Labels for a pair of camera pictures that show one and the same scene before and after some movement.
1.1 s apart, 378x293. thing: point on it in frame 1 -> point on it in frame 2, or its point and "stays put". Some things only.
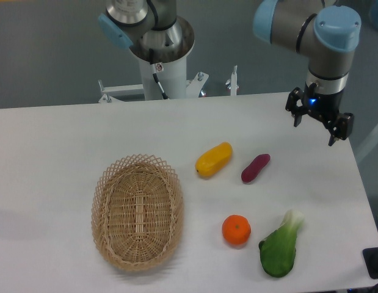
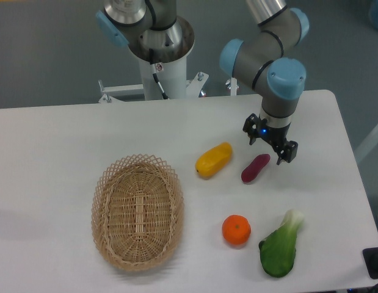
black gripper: (325, 106) -> (275, 136)
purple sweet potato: (252, 171) stays put
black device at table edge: (374, 259) stays put
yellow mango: (214, 159) stays put
